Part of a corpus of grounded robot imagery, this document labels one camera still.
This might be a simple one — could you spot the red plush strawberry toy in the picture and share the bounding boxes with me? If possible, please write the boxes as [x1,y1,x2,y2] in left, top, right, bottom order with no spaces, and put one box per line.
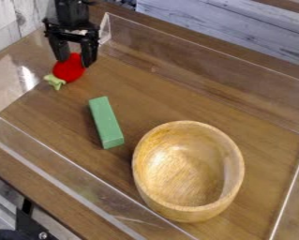
[44,52,86,91]

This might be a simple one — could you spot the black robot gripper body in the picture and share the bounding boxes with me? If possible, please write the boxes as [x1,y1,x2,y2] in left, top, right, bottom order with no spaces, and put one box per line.
[43,0,99,44]

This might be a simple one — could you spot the black table clamp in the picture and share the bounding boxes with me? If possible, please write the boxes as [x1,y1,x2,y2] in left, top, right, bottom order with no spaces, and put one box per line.
[15,199,59,240]

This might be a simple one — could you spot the clear acrylic tray enclosure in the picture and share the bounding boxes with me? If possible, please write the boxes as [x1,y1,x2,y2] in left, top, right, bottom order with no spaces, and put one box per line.
[0,10,299,240]

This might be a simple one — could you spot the wooden bowl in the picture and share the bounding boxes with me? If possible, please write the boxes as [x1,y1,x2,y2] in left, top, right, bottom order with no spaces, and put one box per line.
[131,121,246,223]

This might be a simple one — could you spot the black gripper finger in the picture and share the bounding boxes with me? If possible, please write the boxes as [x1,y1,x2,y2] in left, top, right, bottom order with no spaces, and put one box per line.
[49,36,69,62]
[80,37,99,68]

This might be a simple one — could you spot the green rectangular block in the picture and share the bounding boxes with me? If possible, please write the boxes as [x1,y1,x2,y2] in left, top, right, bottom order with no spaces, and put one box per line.
[90,97,124,149]

